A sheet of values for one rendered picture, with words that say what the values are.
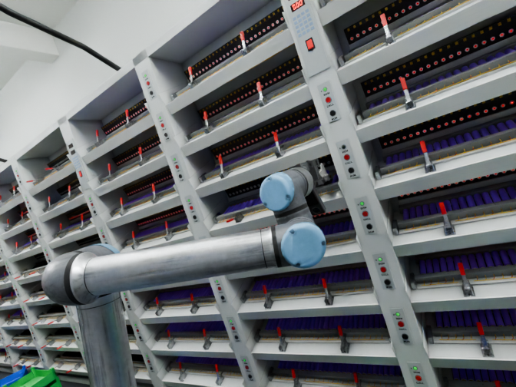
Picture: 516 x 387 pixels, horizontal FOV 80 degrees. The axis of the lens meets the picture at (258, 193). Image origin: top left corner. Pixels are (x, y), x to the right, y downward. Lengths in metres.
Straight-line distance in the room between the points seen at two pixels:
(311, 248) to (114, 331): 0.59
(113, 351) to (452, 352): 0.99
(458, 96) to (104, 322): 1.09
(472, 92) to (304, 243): 0.60
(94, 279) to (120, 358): 0.30
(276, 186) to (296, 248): 0.19
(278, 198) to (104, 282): 0.43
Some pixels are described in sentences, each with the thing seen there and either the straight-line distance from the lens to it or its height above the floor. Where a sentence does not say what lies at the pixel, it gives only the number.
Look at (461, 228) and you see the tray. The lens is 1.05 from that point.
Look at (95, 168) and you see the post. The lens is 1.94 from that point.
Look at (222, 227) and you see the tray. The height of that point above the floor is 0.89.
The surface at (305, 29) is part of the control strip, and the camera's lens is 1.08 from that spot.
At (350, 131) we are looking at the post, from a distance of 1.00.
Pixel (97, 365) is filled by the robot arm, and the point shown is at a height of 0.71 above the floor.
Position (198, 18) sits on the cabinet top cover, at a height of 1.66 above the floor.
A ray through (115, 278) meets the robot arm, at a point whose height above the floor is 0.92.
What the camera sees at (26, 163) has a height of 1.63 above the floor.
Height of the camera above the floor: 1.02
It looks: 2 degrees down
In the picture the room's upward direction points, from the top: 19 degrees counter-clockwise
